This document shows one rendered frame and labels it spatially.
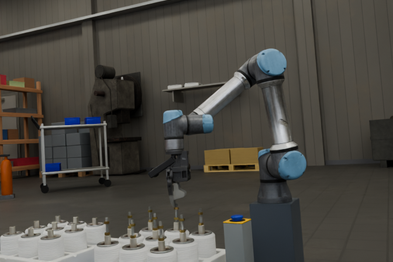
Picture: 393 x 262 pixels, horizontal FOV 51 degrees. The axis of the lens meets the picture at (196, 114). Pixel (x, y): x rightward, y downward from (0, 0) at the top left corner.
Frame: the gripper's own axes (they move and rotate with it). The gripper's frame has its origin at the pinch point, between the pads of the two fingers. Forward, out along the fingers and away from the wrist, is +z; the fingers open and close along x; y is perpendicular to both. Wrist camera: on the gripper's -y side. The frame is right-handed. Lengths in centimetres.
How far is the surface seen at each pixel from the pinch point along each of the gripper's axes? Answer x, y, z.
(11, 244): 1, -68, 14
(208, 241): -8.6, 14.2, 12.3
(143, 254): -24.0, -5.0, 12.5
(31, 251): -3, -56, 16
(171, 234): -4.0, 0.0, 10.8
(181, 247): -20.4, 6.7, 11.4
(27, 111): 757, -510, -121
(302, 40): 619, 125, -201
